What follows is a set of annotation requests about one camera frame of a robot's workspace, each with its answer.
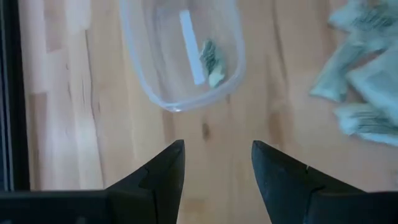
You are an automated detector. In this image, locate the clear plastic container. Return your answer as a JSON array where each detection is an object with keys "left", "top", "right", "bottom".
[{"left": 119, "top": 0, "right": 247, "bottom": 113}]

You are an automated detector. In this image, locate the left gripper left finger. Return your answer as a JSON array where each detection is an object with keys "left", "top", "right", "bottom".
[{"left": 107, "top": 139, "right": 187, "bottom": 224}]

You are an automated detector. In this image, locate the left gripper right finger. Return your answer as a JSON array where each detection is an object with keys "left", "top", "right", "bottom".
[{"left": 251, "top": 139, "right": 364, "bottom": 224}]

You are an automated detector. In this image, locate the black aluminium table frame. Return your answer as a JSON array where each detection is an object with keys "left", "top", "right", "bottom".
[{"left": 0, "top": 0, "right": 31, "bottom": 192}]

